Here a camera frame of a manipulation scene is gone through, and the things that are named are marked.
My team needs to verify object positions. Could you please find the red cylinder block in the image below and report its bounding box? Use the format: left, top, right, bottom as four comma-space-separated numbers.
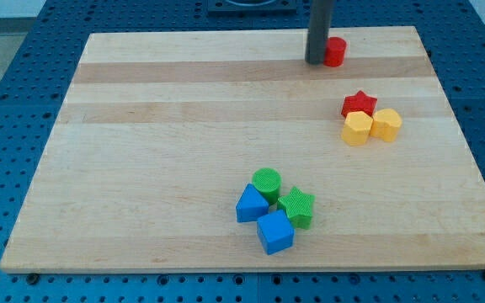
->
323, 37, 347, 67

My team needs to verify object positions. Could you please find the yellow heart block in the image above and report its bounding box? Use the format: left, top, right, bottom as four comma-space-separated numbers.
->
370, 109, 402, 142

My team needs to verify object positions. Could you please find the light wooden board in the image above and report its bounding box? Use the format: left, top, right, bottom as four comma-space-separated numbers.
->
0, 26, 485, 274

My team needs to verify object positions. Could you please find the green cylinder block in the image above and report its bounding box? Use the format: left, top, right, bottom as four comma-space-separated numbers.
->
252, 167, 282, 205

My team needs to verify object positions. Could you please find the yellow hexagon block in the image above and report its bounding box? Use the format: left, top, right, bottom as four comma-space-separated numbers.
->
341, 111, 373, 146

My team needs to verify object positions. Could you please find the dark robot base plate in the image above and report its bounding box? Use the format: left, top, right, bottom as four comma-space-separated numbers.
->
207, 0, 297, 16

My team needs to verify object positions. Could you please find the red star block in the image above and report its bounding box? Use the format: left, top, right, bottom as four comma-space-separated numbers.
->
341, 90, 377, 118

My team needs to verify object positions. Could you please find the blue triangle block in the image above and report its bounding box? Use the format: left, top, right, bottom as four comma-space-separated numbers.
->
235, 183, 269, 223

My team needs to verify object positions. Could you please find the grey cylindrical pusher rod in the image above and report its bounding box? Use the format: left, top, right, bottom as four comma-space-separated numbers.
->
305, 0, 335, 65

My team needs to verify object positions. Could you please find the blue cube block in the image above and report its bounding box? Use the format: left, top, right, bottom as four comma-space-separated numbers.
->
257, 210, 295, 255

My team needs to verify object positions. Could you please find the green star block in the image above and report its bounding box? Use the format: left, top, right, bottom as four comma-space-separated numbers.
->
277, 187, 315, 230

